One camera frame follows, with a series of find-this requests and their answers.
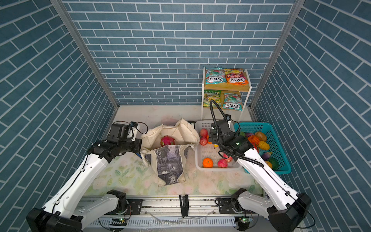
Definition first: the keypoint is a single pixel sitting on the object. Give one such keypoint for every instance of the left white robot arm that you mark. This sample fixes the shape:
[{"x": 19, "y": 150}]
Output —
[{"x": 60, "y": 213}]

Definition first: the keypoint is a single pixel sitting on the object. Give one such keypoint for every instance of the yellow lemon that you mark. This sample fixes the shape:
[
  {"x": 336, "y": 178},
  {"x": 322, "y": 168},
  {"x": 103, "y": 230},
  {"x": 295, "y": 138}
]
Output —
[{"x": 269, "y": 164}]

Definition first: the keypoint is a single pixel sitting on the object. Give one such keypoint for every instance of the teal plastic basket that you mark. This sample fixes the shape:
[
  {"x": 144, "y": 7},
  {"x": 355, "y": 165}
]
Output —
[{"x": 272, "y": 139}]

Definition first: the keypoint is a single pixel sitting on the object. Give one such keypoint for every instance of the purple eggplant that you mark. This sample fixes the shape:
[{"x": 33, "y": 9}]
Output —
[{"x": 266, "y": 155}]

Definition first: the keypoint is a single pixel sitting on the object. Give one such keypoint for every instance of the green Fox's candy bag lower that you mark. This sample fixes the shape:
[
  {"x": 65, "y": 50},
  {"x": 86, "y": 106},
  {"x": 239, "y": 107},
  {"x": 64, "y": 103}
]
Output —
[{"x": 232, "y": 101}]

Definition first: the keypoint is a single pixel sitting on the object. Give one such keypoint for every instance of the green yellow candy bag lower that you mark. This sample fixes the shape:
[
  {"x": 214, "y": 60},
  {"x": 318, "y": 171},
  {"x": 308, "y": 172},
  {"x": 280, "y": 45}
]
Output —
[{"x": 211, "y": 95}]

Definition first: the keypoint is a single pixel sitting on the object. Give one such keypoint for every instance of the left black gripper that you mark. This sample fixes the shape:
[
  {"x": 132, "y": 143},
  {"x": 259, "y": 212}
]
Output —
[{"x": 138, "y": 143}]

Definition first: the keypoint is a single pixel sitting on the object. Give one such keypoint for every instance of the white plastic basket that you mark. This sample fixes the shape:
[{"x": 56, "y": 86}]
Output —
[{"x": 208, "y": 151}]

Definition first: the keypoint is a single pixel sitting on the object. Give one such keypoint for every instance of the white wooden two-tier shelf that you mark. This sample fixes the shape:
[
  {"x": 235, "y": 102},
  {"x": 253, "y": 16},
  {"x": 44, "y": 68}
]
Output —
[{"x": 225, "y": 87}]

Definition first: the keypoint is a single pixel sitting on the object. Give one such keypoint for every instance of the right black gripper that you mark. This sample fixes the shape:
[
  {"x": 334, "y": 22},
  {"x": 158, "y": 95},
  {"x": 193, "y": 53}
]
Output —
[{"x": 212, "y": 136}]

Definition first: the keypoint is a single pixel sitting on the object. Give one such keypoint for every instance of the green fox's candy bag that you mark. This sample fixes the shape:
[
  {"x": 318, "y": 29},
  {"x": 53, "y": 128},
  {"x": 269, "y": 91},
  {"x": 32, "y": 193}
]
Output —
[
  {"x": 232, "y": 101},
  {"x": 215, "y": 76}
]

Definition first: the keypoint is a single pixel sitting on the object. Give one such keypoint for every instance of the cream canvas tote bag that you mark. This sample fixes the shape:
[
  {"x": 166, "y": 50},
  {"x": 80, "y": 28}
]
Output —
[{"x": 168, "y": 162}]

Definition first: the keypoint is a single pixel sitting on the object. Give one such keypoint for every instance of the brown potato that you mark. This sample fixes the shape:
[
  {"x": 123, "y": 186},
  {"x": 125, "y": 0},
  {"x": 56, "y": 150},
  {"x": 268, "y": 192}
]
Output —
[{"x": 261, "y": 136}]

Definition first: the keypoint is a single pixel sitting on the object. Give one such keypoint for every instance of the yellow corn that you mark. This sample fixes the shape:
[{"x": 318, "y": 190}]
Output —
[{"x": 263, "y": 146}]

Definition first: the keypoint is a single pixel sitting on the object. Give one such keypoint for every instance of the orange Fox's candy bag top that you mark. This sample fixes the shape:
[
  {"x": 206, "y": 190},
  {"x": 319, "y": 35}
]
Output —
[{"x": 236, "y": 77}]

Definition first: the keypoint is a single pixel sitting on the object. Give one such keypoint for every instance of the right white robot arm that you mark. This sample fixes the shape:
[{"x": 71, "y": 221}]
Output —
[{"x": 285, "y": 208}]

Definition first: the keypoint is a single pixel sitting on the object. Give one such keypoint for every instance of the orange tangerine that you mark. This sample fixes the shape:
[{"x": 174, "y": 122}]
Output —
[{"x": 208, "y": 163}]

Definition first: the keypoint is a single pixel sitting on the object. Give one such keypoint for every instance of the black rail clamp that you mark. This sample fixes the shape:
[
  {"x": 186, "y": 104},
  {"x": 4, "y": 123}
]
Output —
[{"x": 184, "y": 205}]

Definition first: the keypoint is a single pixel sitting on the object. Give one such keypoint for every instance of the green avocado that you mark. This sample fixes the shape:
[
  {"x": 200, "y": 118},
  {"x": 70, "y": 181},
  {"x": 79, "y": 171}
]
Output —
[{"x": 274, "y": 163}]

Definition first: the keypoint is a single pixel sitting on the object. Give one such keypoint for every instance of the green Fox's candy bag top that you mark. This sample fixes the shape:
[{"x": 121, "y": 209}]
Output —
[{"x": 215, "y": 76}]

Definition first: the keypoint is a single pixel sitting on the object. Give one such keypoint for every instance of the pink dragon fruit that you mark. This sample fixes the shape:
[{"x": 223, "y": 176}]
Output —
[{"x": 167, "y": 140}]

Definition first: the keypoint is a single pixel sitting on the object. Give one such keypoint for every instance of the red apple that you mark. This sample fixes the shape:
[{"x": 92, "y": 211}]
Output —
[
  {"x": 203, "y": 141},
  {"x": 204, "y": 133},
  {"x": 222, "y": 163}
]

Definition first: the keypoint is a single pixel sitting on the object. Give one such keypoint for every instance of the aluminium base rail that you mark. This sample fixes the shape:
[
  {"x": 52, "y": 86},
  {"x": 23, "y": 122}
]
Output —
[{"x": 166, "y": 212}]

